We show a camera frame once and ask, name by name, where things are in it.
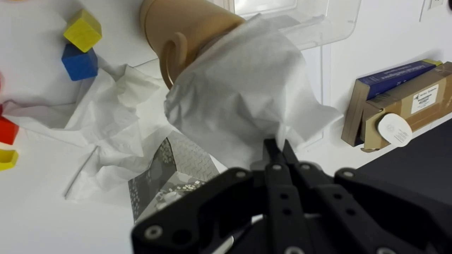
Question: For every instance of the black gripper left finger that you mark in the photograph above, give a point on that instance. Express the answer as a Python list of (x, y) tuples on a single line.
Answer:
[(245, 207)]

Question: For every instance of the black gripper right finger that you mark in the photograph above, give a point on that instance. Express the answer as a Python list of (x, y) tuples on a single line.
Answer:
[(340, 212)]

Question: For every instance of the white wipe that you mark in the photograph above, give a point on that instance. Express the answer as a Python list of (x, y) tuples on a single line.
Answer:
[(245, 94)]

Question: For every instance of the tan plastic bottle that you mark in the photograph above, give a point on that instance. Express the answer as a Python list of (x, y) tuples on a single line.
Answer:
[(189, 23)]

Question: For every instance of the brown cardboard box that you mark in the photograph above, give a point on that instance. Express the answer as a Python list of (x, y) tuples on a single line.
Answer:
[(425, 121)]

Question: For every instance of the blue book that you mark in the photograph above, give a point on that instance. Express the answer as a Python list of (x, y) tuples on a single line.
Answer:
[(396, 78)]

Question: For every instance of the crumpled white tissue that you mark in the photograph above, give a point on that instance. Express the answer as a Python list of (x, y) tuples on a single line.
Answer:
[(118, 122)]

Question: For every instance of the clear plastic bin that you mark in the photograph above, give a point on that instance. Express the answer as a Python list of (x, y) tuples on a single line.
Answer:
[(326, 23)]

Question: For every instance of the blue cube block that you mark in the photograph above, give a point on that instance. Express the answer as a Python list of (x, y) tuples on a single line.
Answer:
[(80, 64)]

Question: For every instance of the yellow cube block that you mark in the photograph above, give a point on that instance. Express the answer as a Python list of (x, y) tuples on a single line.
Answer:
[(83, 30)]

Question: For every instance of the yellow L-shaped block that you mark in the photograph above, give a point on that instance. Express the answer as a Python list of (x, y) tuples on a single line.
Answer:
[(8, 160)]

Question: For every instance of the red angular block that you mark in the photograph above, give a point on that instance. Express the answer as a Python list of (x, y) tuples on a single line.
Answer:
[(8, 130)]

